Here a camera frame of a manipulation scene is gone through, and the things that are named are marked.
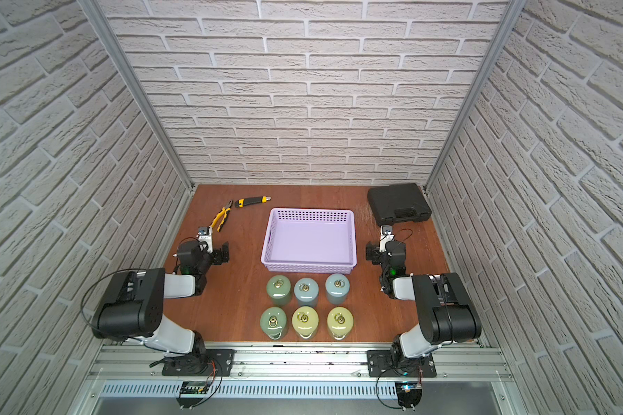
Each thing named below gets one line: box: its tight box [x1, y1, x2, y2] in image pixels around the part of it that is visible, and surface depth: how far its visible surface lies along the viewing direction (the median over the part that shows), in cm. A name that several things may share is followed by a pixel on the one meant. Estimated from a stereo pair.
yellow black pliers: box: [209, 199, 233, 233], surface depth 109 cm
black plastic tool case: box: [367, 183, 432, 226], surface depth 109 cm
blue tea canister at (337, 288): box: [325, 273, 351, 306], surface depth 83 cm
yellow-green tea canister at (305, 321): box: [291, 306, 320, 339], surface depth 76 cm
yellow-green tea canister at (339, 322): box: [327, 306, 354, 340], surface depth 76 cm
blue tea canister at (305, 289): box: [293, 276, 320, 302], surface depth 81 cm
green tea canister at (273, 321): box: [260, 306, 288, 341], surface depth 76 cm
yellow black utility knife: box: [234, 195, 272, 209], surface depth 116 cm
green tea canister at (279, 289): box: [266, 274, 292, 307], surface depth 82 cm
